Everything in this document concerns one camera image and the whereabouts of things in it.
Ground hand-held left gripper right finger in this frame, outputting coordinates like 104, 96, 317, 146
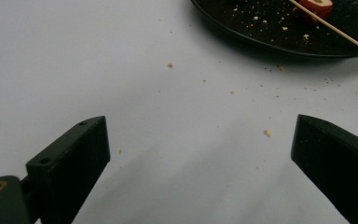
290, 114, 358, 224

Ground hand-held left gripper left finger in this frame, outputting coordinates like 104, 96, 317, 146
25, 115, 111, 224

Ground thin wooden skewer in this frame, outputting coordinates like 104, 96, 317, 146
288, 0, 358, 60

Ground black round plate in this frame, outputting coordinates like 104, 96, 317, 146
189, 0, 358, 60

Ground red cored fruit slice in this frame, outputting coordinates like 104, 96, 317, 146
297, 0, 335, 21

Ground scattered brown crumbs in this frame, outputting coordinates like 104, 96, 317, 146
117, 18, 358, 173

